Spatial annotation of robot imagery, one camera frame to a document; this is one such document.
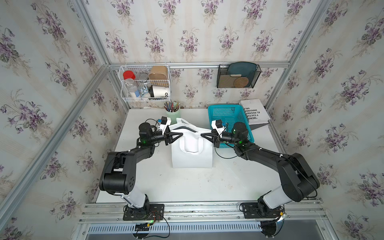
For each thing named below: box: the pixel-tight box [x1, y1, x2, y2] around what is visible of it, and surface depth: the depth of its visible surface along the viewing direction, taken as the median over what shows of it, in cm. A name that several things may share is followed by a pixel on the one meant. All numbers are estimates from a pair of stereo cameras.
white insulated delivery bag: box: [169, 118, 213, 168], surface depth 78 cm
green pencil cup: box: [164, 102, 181, 124], surface depth 100 cm
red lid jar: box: [123, 70, 136, 80], surface depth 93 cm
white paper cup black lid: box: [149, 85, 169, 98], surface depth 95 cm
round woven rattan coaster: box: [233, 77, 249, 88], surface depth 99 cm
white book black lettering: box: [239, 98, 271, 125], surface depth 110 cm
